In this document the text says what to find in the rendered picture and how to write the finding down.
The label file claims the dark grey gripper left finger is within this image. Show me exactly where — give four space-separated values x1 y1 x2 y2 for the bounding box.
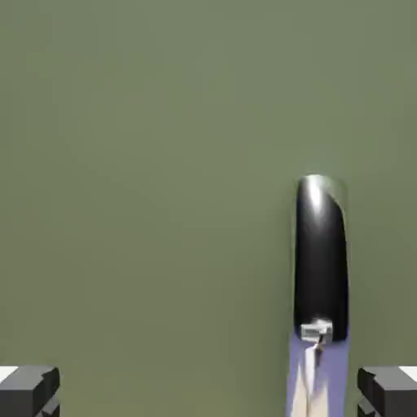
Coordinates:
0 365 61 417

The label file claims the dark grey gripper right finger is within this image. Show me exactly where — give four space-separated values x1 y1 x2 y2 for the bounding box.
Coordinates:
357 365 417 417

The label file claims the green painted cabinet door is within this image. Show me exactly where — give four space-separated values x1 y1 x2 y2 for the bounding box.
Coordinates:
0 0 417 417

